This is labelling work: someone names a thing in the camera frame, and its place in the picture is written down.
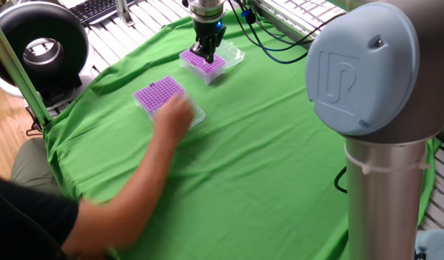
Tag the olive trousers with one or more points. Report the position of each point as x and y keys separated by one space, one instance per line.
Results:
x=34 y=169

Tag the green table cloth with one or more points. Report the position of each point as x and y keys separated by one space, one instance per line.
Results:
x=243 y=162

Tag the bare human forearm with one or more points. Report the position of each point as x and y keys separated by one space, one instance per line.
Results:
x=124 y=206

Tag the black computer keyboard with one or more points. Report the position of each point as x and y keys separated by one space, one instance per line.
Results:
x=95 y=8

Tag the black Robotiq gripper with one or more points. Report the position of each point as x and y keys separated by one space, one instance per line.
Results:
x=207 y=32

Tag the silver metal stand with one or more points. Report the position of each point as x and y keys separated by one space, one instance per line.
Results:
x=123 y=12

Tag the green frame post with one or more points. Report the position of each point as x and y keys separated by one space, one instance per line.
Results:
x=19 y=76

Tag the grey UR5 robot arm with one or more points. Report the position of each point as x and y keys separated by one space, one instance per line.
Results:
x=369 y=72

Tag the bare human hand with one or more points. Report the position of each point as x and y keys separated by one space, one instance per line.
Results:
x=174 y=119

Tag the black shirt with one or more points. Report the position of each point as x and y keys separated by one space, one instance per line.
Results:
x=23 y=220

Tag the purple pipette tip box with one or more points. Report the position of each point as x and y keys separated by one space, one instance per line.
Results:
x=158 y=94
x=201 y=63

